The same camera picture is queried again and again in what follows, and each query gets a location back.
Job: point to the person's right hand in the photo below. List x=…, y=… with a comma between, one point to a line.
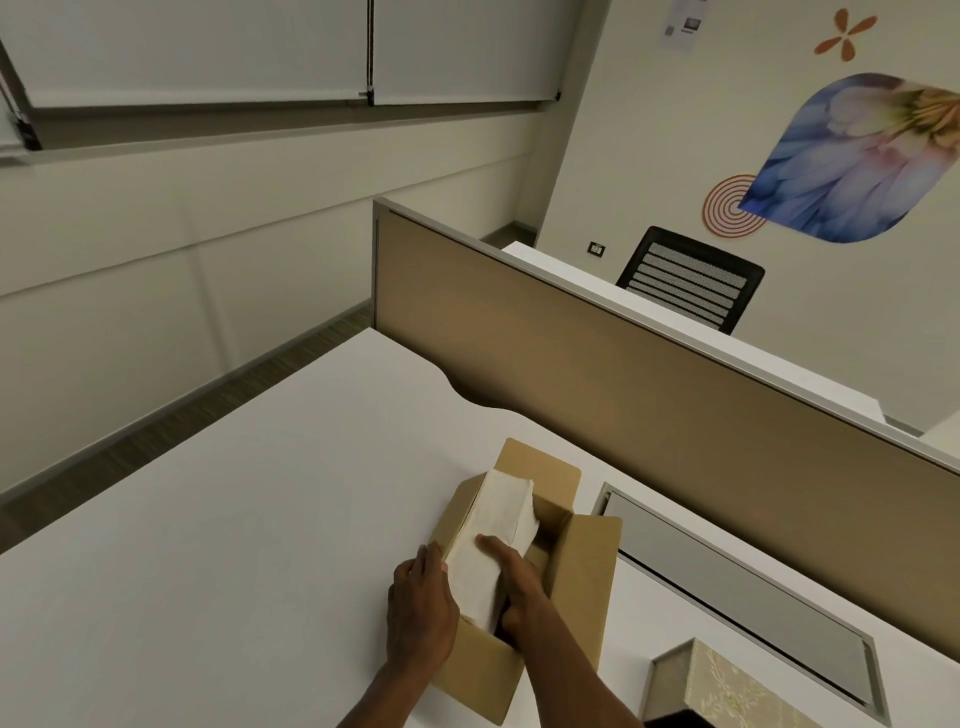
x=529, y=592

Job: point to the person's left hand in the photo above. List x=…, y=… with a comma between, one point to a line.
x=420, y=615

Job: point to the person's left thumb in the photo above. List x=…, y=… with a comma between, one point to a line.
x=435, y=559

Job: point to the person's right thumb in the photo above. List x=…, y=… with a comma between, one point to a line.
x=499, y=550

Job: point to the white tissue paper pack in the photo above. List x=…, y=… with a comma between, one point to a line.
x=487, y=525

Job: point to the person's left forearm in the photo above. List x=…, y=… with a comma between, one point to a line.
x=390, y=697

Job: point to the person's right forearm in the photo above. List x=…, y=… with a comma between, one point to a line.
x=577, y=682

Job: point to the brown cardboard box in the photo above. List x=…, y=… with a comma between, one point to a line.
x=581, y=577

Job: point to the beige desk partition panel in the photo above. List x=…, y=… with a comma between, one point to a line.
x=675, y=435

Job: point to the beige patterned tissue box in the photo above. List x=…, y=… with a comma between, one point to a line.
x=727, y=686

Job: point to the black mesh office chair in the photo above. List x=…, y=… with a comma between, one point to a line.
x=690, y=277

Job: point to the narrow white roller blind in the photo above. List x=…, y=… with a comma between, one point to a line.
x=465, y=49

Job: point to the wide white roller blind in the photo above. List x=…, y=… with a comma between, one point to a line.
x=187, y=49

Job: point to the wall power socket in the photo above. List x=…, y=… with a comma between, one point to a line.
x=598, y=249

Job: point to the orange spiral wall decal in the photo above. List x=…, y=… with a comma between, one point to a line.
x=724, y=210

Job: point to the blue feather wall decal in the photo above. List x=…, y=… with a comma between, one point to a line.
x=847, y=165

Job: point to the paper notice on wall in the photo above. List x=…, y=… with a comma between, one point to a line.
x=684, y=22

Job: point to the orange flower wall decal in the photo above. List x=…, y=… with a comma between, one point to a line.
x=846, y=35

